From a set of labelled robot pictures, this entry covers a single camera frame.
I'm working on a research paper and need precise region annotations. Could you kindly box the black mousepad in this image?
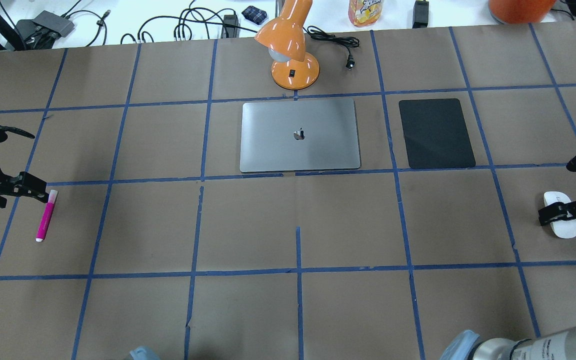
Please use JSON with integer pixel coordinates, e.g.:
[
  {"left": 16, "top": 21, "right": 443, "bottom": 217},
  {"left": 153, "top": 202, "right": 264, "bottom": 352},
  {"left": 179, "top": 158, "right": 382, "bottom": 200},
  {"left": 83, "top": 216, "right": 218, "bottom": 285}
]
[{"left": 398, "top": 98, "right": 476, "bottom": 170}]

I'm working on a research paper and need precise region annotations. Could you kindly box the pink highlighter pen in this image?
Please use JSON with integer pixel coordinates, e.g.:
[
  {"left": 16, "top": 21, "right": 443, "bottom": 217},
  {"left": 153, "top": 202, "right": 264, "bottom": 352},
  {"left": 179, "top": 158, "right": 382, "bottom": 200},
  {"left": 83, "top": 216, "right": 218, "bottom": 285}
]
[{"left": 35, "top": 189, "right": 58, "bottom": 243}]

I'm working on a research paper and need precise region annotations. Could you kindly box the grey usb hub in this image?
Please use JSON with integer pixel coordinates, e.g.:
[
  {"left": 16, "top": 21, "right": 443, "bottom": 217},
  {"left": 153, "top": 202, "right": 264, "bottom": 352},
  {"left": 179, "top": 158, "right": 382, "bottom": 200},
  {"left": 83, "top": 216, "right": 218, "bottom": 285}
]
[{"left": 32, "top": 10, "right": 74, "bottom": 37}]

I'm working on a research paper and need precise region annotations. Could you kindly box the silver laptop notebook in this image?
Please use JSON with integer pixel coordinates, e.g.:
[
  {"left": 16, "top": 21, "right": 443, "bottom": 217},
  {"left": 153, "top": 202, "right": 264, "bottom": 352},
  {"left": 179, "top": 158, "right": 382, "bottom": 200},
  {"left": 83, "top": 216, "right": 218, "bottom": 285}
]
[{"left": 238, "top": 97, "right": 361, "bottom": 173}]

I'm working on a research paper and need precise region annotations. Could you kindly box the black lamp power cable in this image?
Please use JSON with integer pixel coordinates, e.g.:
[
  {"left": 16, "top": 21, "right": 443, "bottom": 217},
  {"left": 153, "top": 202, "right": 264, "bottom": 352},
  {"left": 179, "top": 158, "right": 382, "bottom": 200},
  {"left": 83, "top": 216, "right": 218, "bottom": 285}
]
[{"left": 306, "top": 26, "right": 361, "bottom": 71}]

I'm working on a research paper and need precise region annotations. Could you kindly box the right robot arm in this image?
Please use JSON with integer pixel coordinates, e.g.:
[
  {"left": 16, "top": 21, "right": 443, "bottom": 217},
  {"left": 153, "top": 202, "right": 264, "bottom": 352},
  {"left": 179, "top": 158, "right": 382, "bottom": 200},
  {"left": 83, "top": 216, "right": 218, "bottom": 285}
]
[{"left": 440, "top": 326, "right": 576, "bottom": 360}]

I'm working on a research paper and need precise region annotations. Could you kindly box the yellow drink bottle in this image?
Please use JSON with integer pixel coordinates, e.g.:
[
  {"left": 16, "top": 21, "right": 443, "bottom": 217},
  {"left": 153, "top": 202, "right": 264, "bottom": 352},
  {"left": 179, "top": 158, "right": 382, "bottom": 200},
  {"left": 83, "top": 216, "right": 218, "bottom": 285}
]
[{"left": 347, "top": 0, "right": 384, "bottom": 28}]

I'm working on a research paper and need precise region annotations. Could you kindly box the orange desk lamp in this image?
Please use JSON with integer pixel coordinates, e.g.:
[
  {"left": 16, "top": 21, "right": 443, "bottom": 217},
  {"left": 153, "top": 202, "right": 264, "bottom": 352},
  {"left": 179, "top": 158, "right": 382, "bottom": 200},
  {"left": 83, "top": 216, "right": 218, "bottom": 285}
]
[{"left": 254, "top": 0, "right": 320, "bottom": 91}]

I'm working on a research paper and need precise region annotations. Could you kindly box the white computer mouse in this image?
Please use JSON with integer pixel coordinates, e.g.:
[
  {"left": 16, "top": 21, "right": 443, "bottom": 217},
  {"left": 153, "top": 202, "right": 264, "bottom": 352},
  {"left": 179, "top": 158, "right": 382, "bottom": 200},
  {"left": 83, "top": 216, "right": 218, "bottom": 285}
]
[{"left": 543, "top": 191, "right": 576, "bottom": 239}]

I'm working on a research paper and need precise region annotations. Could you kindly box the black power adapter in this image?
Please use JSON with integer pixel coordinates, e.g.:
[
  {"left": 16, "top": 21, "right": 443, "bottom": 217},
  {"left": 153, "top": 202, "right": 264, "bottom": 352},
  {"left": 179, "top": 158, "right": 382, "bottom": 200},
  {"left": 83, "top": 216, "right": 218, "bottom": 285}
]
[{"left": 411, "top": 0, "right": 430, "bottom": 28}]

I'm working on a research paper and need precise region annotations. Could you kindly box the dark blue pouch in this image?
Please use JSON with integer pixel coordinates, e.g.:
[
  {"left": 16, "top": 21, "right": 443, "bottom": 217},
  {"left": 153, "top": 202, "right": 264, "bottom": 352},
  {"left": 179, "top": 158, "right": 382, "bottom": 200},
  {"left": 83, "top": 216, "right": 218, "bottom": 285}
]
[{"left": 241, "top": 6, "right": 268, "bottom": 26}]

